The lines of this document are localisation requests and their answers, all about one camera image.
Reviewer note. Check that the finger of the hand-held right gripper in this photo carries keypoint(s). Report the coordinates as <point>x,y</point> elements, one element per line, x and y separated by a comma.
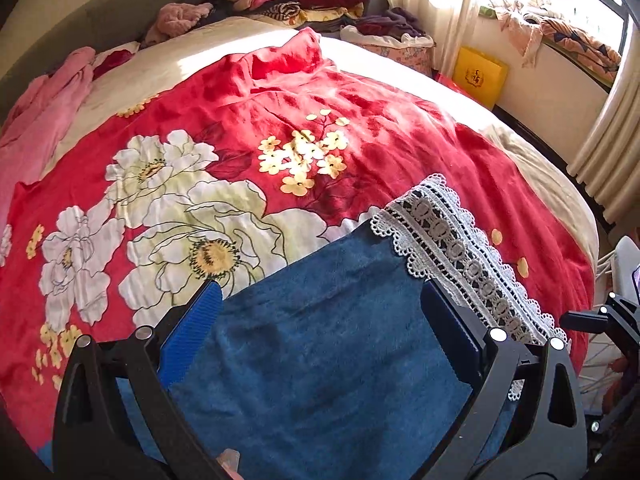
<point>582,320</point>

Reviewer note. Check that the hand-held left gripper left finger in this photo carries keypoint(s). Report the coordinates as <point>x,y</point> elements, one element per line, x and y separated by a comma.
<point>192,340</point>

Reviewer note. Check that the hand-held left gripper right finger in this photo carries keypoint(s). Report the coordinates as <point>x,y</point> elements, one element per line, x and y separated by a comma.
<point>450,335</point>

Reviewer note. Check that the blue denim pants lace hems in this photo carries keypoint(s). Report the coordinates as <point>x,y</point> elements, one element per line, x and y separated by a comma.
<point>325,360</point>

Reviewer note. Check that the white plastic stand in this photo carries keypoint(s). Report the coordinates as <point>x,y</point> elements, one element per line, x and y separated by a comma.
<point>625,255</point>

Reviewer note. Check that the beige curtain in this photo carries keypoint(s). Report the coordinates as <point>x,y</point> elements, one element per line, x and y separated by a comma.
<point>610,145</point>

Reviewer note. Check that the red floral blanket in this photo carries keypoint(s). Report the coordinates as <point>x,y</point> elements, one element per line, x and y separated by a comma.
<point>400,125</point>

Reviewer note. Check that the red box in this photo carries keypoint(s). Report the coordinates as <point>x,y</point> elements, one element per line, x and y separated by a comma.
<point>447,81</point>

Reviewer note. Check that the yellow box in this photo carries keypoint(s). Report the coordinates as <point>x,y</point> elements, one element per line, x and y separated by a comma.
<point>480,77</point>

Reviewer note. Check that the pink quilt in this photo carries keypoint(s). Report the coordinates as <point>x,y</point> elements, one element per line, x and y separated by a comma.
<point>40,110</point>

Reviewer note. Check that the floral laundry basket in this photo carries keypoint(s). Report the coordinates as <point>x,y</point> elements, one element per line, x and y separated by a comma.
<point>400,55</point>

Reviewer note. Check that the patterned blanket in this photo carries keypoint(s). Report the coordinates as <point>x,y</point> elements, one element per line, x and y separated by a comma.
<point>565,30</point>

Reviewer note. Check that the dark red cloth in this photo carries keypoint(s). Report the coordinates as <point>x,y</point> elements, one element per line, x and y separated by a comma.
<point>112,60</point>

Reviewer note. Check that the purple clothes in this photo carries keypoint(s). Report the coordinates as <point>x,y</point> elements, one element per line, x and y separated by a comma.
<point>395,20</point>

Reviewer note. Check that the pink fluffy garment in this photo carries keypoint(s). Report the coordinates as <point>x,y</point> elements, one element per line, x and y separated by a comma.
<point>180,17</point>

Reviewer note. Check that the small green box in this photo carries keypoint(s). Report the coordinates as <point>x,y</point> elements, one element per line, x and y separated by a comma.
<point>487,11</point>

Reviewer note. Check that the white sheer curtain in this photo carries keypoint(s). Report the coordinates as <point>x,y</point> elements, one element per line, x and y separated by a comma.
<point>430,5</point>

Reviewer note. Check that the grey headboard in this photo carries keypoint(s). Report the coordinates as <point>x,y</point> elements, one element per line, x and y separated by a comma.
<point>100,5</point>

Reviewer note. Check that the dark wooden bed frame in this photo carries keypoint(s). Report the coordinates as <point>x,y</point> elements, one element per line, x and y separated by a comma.
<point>550,155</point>

